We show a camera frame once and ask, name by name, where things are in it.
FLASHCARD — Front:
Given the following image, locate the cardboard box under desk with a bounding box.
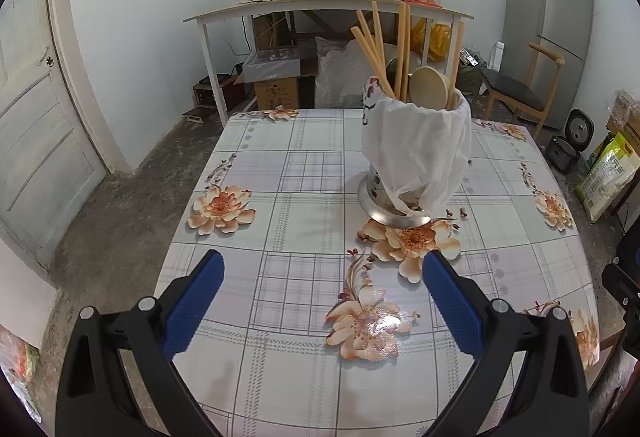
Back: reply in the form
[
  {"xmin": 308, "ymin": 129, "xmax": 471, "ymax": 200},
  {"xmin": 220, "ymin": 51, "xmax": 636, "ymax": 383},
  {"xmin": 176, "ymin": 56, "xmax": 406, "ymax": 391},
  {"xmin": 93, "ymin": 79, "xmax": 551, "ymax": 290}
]
[{"xmin": 254, "ymin": 76, "xmax": 301, "ymax": 110}]

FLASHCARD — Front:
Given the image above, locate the silver refrigerator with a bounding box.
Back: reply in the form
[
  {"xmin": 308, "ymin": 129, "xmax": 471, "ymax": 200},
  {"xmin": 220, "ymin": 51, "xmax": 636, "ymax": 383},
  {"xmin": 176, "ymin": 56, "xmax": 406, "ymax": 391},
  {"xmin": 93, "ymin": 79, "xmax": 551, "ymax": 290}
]
[{"xmin": 500, "ymin": 0, "xmax": 596, "ymax": 130}]

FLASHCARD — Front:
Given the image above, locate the dark green bag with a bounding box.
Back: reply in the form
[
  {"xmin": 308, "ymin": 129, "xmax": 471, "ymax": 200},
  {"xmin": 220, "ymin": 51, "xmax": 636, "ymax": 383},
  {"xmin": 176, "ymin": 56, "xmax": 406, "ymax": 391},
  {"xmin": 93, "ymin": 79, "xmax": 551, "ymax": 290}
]
[{"xmin": 457, "ymin": 48, "xmax": 488, "ymax": 95}]

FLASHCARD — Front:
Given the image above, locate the wooden chair with dark seat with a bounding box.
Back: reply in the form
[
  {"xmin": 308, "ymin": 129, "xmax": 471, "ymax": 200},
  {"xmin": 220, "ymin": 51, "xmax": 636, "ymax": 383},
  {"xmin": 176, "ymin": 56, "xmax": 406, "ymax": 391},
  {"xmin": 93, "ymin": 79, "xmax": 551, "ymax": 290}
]
[{"xmin": 482, "ymin": 42, "xmax": 566, "ymax": 138}]

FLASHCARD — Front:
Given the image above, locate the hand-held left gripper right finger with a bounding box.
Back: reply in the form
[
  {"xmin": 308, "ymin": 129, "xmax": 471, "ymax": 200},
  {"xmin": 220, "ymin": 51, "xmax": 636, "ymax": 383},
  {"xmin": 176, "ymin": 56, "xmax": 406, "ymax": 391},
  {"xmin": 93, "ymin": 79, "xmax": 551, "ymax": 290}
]
[{"xmin": 422, "ymin": 249, "xmax": 591, "ymax": 437}]

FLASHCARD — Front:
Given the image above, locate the bunch of wooden chopsticks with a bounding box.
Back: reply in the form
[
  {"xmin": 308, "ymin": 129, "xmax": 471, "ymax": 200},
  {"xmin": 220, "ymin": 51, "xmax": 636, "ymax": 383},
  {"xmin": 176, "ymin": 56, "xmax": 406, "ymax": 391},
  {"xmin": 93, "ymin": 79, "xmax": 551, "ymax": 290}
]
[{"xmin": 350, "ymin": 1, "xmax": 466, "ymax": 110}]

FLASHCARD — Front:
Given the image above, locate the black rice cooker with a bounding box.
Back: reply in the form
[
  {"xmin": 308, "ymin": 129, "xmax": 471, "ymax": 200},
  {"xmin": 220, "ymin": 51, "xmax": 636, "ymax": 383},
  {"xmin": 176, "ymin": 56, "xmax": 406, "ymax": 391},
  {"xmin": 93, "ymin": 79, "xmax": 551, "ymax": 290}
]
[{"xmin": 545, "ymin": 109, "xmax": 596, "ymax": 175}]

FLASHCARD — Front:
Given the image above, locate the dark wooden crate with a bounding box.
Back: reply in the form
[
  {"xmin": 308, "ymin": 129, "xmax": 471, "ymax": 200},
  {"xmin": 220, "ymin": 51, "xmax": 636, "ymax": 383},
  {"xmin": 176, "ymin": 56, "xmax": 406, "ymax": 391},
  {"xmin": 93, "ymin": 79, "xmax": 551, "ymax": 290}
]
[{"xmin": 192, "ymin": 74, "xmax": 251, "ymax": 112}]

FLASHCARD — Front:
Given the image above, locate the floral plastic tablecloth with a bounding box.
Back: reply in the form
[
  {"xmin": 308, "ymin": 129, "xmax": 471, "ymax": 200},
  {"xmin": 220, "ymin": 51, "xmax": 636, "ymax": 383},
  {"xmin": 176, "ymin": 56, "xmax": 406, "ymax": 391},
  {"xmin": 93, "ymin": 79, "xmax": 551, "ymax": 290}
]
[{"xmin": 152, "ymin": 107, "xmax": 601, "ymax": 437}]

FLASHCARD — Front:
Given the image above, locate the clear crumpled plastic bag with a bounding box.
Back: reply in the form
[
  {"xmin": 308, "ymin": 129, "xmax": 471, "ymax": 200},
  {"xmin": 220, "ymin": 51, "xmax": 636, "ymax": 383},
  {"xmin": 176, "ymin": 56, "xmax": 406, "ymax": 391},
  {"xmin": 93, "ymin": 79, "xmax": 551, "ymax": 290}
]
[{"xmin": 607, "ymin": 89, "xmax": 640, "ymax": 118}]

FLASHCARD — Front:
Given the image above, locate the grey flat box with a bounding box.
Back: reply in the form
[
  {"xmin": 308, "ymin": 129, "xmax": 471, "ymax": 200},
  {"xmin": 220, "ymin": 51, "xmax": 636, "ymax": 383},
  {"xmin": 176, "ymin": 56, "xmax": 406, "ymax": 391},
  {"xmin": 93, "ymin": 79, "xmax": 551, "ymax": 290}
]
[{"xmin": 242, "ymin": 48, "xmax": 302, "ymax": 80}]

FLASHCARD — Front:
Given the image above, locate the colourful plastic bag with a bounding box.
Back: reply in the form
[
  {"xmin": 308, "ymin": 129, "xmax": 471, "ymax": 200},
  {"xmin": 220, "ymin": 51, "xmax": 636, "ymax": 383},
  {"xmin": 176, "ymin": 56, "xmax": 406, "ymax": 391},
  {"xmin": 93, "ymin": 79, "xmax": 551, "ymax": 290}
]
[{"xmin": 0, "ymin": 324, "xmax": 43, "ymax": 423}]

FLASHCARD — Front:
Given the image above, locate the yellow green rice bag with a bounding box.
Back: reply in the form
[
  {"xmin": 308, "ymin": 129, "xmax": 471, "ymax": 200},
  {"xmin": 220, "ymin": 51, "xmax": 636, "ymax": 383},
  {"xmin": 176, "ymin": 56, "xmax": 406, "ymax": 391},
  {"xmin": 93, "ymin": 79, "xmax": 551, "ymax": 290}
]
[{"xmin": 575, "ymin": 132, "xmax": 640, "ymax": 224}]

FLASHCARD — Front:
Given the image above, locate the yellow plastic bag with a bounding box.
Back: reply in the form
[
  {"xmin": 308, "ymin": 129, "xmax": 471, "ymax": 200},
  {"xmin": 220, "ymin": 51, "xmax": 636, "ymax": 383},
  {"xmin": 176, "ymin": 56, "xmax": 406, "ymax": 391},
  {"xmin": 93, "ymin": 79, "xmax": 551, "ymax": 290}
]
[{"xmin": 410, "ymin": 17, "xmax": 453, "ymax": 64}]

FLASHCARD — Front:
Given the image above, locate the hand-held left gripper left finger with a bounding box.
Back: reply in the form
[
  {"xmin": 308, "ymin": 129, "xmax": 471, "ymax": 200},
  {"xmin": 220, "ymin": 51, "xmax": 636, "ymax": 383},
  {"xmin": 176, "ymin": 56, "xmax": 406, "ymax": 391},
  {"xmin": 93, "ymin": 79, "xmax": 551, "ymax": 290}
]
[{"xmin": 55, "ymin": 249, "xmax": 226, "ymax": 437}]

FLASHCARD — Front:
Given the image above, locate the white panel door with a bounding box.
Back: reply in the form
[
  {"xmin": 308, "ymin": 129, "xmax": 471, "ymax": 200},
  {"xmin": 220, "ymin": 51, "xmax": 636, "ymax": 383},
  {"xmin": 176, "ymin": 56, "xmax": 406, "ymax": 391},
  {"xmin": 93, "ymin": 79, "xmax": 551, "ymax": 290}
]
[{"xmin": 0, "ymin": 0, "xmax": 108, "ymax": 268}]

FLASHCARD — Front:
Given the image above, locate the wooden desk with white legs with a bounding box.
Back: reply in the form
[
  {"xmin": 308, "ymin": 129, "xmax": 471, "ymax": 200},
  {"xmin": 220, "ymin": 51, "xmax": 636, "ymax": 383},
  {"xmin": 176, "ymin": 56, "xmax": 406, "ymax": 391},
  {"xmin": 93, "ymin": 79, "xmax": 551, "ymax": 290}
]
[{"xmin": 182, "ymin": 0, "xmax": 475, "ymax": 125}]

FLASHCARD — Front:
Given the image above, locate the large cardboard box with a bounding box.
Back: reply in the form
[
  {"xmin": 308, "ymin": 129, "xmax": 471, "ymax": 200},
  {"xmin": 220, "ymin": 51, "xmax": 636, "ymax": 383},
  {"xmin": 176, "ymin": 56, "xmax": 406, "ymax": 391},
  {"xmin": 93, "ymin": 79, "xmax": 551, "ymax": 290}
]
[{"xmin": 605, "ymin": 109, "xmax": 640, "ymax": 142}]

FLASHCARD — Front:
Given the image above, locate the white plastic bag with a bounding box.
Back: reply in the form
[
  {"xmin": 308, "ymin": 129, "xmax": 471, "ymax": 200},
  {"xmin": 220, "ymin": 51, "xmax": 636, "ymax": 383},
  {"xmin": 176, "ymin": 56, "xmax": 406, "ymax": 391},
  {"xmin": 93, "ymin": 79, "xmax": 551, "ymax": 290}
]
[{"xmin": 361, "ymin": 76, "xmax": 472, "ymax": 218}]

